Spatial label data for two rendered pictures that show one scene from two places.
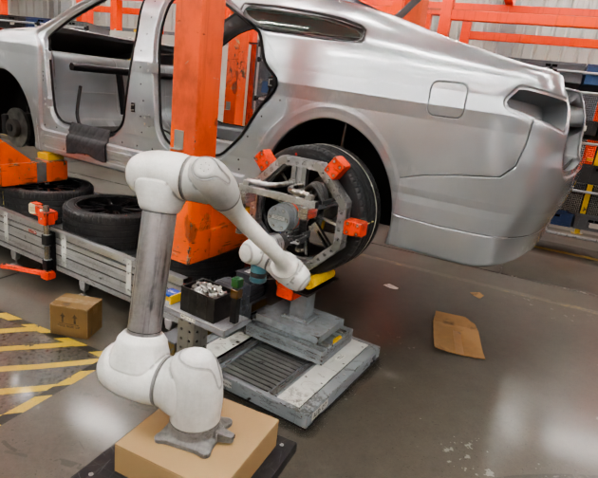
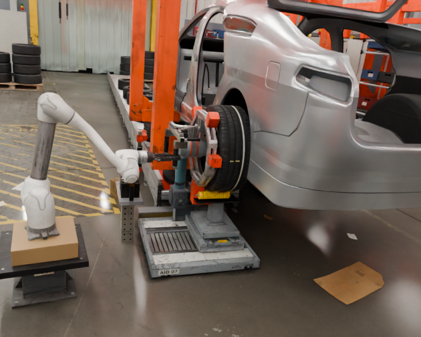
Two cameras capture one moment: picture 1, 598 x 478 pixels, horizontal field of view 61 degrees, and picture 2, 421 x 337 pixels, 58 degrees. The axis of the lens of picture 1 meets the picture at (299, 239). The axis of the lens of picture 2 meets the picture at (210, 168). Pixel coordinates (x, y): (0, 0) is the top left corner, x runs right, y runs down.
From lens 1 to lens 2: 1.93 m
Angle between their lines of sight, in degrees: 40
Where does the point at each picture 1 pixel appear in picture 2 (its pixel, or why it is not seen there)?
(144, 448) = (19, 228)
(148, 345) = (30, 182)
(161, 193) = (39, 111)
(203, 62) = (161, 51)
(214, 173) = (43, 102)
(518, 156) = (299, 120)
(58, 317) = (112, 186)
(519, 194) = (301, 152)
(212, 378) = (36, 202)
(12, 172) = (148, 114)
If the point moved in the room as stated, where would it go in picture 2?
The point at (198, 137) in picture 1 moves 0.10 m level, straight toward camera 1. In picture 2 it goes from (158, 95) to (150, 96)
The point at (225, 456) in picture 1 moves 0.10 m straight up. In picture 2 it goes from (35, 243) to (34, 228)
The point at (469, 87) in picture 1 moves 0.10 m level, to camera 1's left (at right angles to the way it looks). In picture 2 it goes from (281, 66) to (266, 64)
